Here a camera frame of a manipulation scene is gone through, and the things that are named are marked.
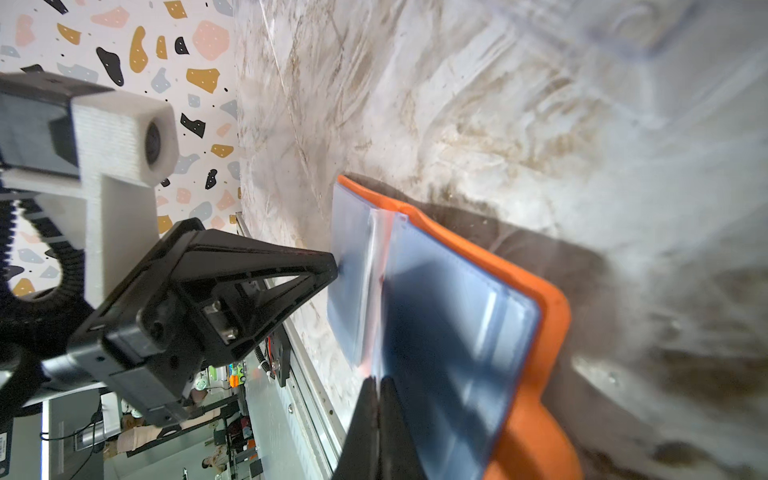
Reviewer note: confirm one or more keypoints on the green circuit board left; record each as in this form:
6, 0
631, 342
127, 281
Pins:
227, 377

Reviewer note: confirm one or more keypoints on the clear acrylic card stand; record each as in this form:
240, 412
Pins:
631, 30

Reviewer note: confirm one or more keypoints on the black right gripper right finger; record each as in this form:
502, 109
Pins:
398, 456

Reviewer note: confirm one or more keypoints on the orange card holder wallet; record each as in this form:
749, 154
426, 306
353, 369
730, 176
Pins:
469, 338

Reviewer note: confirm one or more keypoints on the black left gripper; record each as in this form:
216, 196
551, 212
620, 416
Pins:
216, 296

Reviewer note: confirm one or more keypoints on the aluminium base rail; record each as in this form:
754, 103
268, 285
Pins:
299, 426

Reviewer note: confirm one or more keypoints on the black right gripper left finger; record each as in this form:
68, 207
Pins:
359, 458

